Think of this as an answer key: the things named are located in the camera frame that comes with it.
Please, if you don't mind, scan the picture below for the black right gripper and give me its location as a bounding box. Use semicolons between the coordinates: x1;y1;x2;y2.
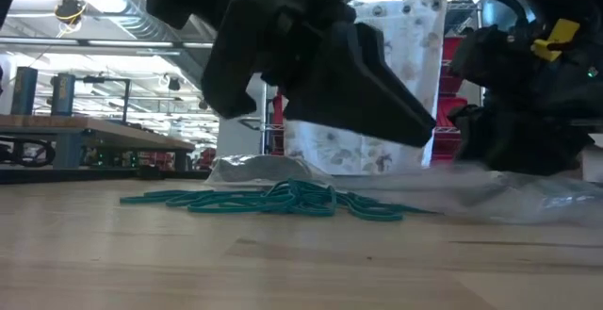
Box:
447;15;603;177

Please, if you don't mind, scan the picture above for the clear plastic zip bag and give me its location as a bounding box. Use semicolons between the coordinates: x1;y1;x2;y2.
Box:
336;161;603;229
205;153;338;188

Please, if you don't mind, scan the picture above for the teal thin rubber bands tangle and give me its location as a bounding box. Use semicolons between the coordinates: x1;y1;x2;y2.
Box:
119;177;434;222

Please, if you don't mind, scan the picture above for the white floral cloth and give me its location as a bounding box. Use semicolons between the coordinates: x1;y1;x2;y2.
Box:
284;0;448;177

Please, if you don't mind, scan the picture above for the long ceiling light bar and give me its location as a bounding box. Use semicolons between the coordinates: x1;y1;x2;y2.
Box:
0;36;216;51

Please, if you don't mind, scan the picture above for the black round puck white label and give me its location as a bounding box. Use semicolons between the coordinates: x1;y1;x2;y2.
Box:
137;164;162;181

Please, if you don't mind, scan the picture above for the dark blue cylinder canister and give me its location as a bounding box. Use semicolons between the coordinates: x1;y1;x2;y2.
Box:
50;72;76;117
9;66;39;116

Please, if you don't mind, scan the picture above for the metal wire rack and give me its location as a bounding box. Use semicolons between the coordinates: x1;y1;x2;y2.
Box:
237;0;486;158

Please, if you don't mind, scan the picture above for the silver ceiling air duct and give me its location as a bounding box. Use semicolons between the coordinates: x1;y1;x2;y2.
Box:
56;0;222;97

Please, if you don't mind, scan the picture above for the black yellow ceiling cord reel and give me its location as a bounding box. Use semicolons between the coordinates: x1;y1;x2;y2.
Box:
53;0;88;37

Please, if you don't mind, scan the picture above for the wooden workbench grey steel frame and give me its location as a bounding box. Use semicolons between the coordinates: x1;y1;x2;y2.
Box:
0;114;197;171

